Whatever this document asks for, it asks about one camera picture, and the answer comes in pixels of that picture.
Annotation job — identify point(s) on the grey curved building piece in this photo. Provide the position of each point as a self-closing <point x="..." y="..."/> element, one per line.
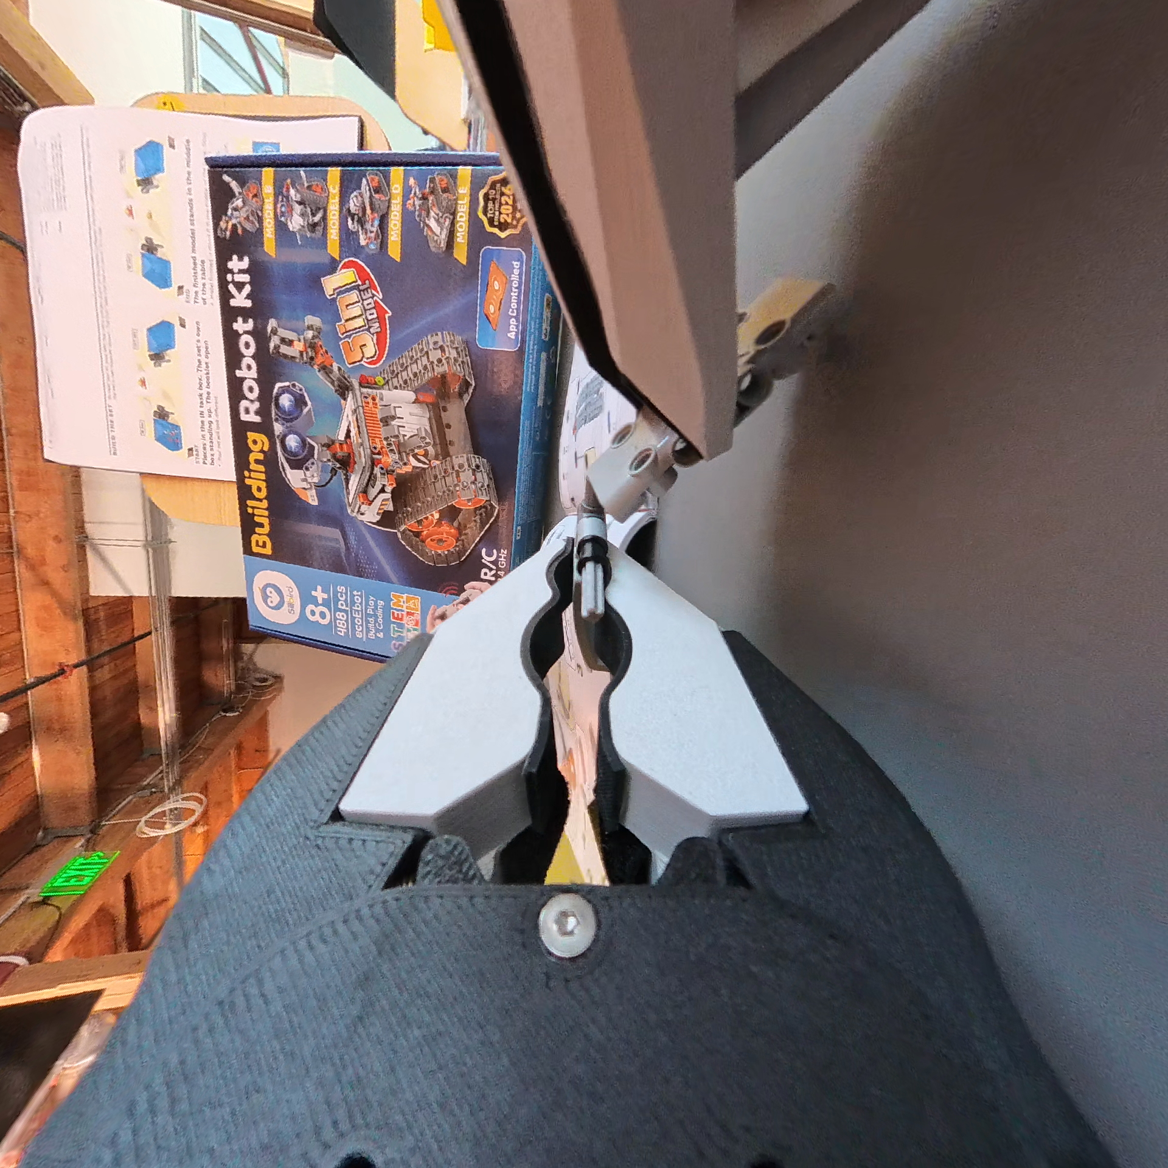
<point x="593" y="584"/>

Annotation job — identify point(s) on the grey desk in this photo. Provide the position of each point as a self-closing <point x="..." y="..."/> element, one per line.
<point x="959" y="547"/>

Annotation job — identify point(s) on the green exit sign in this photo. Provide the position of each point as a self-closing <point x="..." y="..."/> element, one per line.
<point x="78" y="873"/>

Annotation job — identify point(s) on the open instruction booklet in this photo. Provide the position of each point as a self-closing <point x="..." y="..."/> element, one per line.
<point x="589" y="428"/>

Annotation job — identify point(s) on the blue robot kit box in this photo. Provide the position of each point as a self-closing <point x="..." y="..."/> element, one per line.
<point x="301" y="547"/>

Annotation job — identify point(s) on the grey holed building beam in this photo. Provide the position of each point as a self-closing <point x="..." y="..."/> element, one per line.
<point x="631" y="474"/>

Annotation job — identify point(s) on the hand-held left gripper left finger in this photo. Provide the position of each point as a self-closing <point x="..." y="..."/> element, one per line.
<point x="447" y="730"/>

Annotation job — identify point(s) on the glass window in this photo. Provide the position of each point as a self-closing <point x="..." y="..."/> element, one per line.
<point x="237" y="54"/>

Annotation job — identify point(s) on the white printed instruction sheet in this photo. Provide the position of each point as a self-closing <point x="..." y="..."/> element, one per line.
<point x="91" y="273"/>

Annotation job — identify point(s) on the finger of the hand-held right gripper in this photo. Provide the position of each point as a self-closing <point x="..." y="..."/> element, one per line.
<point x="639" y="228"/>
<point x="429" y="72"/>

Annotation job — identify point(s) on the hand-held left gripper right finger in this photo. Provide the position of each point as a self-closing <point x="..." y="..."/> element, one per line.
<point x="703" y="730"/>

